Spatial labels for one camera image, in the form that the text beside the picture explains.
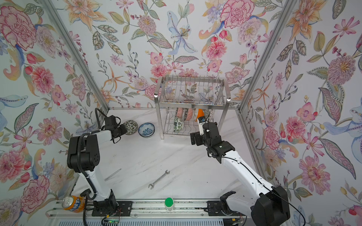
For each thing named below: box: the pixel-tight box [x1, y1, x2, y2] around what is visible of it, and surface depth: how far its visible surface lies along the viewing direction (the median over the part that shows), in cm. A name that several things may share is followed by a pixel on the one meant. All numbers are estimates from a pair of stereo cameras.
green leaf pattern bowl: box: [173, 115, 184, 133], surface depth 99 cm
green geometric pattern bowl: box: [204, 108, 210, 121], surface depth 112 cm
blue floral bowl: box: [137, 122, 156, 138], surface depth 105 cm
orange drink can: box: [61, 195, 85, 213], surface depth 69 cm
